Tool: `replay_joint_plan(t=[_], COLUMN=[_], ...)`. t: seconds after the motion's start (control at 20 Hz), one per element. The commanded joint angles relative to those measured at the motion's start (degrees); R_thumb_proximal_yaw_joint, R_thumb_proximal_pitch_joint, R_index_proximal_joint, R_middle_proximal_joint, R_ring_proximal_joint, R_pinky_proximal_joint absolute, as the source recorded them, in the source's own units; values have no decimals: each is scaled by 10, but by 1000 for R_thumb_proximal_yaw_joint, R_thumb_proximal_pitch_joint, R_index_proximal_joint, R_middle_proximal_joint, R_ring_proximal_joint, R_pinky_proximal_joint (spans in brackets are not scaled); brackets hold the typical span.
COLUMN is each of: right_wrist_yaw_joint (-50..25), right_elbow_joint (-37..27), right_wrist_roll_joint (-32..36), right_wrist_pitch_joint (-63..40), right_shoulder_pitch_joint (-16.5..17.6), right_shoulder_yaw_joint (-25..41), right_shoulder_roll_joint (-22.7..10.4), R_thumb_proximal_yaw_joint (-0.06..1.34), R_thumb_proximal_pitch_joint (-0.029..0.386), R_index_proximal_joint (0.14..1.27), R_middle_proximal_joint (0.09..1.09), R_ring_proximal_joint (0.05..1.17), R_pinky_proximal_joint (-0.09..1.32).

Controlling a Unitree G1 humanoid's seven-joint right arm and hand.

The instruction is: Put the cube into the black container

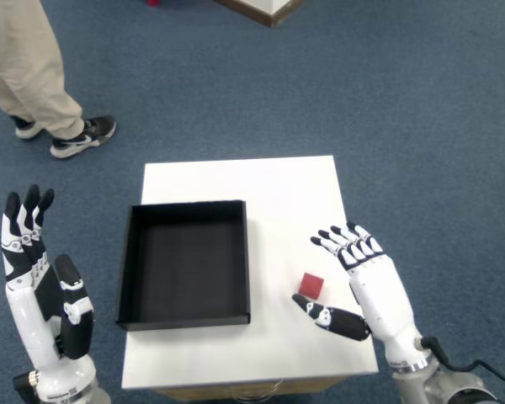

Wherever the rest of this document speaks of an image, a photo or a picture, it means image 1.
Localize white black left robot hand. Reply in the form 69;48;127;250
0;183;98;399

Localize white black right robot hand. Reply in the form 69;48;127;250
291;221;434;371

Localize red cube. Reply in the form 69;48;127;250
299;272;325;299

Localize black open box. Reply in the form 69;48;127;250
115;199;253;332

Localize black left wrist connector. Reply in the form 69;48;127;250
12;372;41;397

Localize white table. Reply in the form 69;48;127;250
120;155;380;399

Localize black white sneaker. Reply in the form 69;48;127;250
10;115;47;141
49;115;118;160

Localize beige trousers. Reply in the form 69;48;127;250
0;0;85;140

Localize white furniture with wooden base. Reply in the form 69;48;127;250
212;0;308;29

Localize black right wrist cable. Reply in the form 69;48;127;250
412;335;505;392

